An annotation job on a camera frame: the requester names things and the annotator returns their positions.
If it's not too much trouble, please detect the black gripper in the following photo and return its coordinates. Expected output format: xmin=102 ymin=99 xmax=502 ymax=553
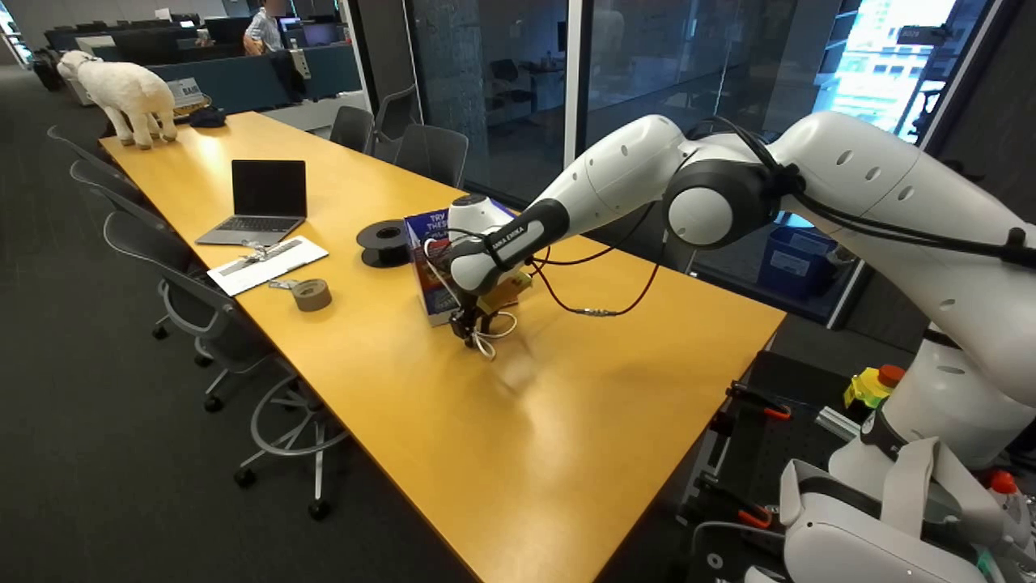
xmin=445 ymin=281 xmax=507 ymax=352

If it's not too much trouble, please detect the white braided rope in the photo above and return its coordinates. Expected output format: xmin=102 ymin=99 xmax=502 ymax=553
xmin=464 ymin=309 xmax=525 ymax=362

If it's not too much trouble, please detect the blue printed cardboard box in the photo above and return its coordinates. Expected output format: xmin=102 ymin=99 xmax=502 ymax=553
xmin=402 ymin=199 xmax=532 ymax=328

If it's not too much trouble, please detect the plastic filament spool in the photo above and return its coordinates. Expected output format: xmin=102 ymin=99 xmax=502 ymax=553
xmin=354 ymin=216 xmax=416 ymax=268

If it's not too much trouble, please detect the grey tape roll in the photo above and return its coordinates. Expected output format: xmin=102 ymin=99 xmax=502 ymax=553
xmin=288 ymin=274 xmax=332 ymax=313

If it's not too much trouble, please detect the white paper sheet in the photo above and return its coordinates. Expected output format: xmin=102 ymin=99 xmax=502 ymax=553
xmin=205 ymin=234 xmax=329 ymax=297

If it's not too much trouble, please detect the open dark laptop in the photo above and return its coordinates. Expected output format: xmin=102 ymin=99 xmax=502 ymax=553
xmin=195 ymin=156 xmax=311 ymax=248

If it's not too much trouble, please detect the black equipment cart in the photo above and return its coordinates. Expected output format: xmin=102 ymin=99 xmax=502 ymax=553
xmin=678 ymin=352 xmax=866 ymax=583

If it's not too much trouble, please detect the blue storage bin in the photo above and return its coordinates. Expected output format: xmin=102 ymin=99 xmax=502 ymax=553
xmin=754 ymin=219 xmax=842 ymax=305

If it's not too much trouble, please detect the blue office partition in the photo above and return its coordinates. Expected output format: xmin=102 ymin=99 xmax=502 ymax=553
xmin=143 ymin=38 xmax=366 ymax=117

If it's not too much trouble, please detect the person in light shirt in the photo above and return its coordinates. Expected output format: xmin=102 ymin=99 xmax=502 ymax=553
xmin=239 ymin=0 xmax=290 ymax=57

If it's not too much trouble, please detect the yellow emergency stop button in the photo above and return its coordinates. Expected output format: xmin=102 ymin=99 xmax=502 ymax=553
xmin=842 ymin=362 xmax=906 ymax=415

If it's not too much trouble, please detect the white polar bear plush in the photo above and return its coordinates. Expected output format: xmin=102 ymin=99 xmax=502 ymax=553
xmin=54 ymin=50 xmax=180 ymax=148

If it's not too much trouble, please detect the white robot at right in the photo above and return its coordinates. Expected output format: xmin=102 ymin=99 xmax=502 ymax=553
xmin=778 ymin=434 xmax=1024 ymax=583

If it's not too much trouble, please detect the red capped bottle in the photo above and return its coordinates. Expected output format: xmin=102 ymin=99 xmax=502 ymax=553
xmin=983 ymin=468 xmax=1034 ymax=543

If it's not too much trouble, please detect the yellow wrist camera mount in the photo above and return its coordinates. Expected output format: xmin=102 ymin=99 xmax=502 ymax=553
xmin=483 ymin=266 xmax=540 ymax=313

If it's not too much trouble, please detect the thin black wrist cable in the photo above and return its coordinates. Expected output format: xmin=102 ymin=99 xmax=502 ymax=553
xmin=529 ymin=231 xmax=662 ymax=320

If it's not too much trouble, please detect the red handled clamp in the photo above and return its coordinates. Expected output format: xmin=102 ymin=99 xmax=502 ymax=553
xmin=726 ymin=383 xmax=796 ymax=428
xmin=736 ymin=503 xmax=784 ymax=536

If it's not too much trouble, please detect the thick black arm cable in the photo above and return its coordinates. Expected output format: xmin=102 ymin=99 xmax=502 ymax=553
xmin=708 ymin=109 xmax=1036 ymax=268

